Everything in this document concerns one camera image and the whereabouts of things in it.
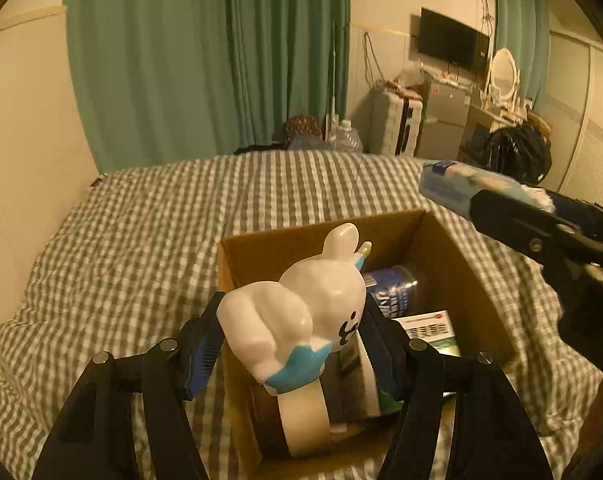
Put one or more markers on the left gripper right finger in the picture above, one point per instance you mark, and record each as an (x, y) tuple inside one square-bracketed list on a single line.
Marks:
[(492, 435)]

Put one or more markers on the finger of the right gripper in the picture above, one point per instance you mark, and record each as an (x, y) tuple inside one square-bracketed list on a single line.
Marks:
[(524, 228), (577, 212)]

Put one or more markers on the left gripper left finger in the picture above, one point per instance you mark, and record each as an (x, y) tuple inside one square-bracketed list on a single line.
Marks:
[(92, 437)]

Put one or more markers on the blue cotton swab pack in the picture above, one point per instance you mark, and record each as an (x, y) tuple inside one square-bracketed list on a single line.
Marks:
[(453, 184)]

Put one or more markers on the green 999 medicine box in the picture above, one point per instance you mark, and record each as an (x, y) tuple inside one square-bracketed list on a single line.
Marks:
[(426, 339)]

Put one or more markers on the white tape roll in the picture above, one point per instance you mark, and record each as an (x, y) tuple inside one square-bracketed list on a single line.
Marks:
[(338, 405)]

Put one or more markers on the white bunny figurine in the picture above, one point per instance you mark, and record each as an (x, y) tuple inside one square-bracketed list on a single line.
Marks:
[(283, 331)]

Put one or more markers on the black bag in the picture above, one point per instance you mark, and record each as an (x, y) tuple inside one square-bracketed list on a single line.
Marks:
[(522, 153)]

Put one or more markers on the white oval vanity mirror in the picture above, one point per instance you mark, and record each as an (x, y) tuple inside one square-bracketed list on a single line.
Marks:
[(503, 78)]

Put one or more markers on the small grey refrigerator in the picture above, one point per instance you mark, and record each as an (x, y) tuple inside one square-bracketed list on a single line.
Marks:
[(444, 114)]

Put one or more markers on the white suitcase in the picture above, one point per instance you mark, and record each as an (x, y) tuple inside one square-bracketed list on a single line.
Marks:
[(395, 123)]

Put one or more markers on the grey white checked duvet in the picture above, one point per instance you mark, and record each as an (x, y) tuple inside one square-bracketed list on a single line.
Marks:
[(138, 256)]

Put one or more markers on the clear water jug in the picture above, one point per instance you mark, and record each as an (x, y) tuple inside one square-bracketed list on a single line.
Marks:
[(343, 137)]

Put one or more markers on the green window curtain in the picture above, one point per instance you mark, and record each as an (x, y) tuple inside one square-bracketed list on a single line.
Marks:
[(523, 27)]

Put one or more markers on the brown basket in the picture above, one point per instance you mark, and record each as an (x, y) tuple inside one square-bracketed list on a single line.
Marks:
[(303, 132)]

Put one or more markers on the black wall television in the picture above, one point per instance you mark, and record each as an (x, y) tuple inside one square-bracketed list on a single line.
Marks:
[(452, 42)]

